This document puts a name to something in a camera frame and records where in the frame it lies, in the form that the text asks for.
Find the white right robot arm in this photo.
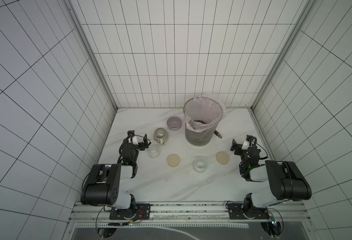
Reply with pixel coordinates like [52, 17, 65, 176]
[230, 135, 312, 213]

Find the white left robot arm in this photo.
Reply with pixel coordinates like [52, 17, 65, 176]
[81, 130, 151, 212]

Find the grey mesh waste bin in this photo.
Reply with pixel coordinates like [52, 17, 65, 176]
[183, 96, 227, 147]

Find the purple round lid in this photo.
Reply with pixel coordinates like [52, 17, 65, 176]
[167, 116, 182, 131]

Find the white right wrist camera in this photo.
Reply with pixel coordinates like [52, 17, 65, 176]
[242, 141, 250, 150]

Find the wooden handled metal spatula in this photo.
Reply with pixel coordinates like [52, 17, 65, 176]
[214, 130, 223, 139]

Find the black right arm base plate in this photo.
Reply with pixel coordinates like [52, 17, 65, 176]
[226, 202, 270, 220]

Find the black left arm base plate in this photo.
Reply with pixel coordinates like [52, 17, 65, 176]
[109, 204, 152, 221]

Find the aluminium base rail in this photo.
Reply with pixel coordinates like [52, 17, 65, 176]
[69, 202, 310, 228]

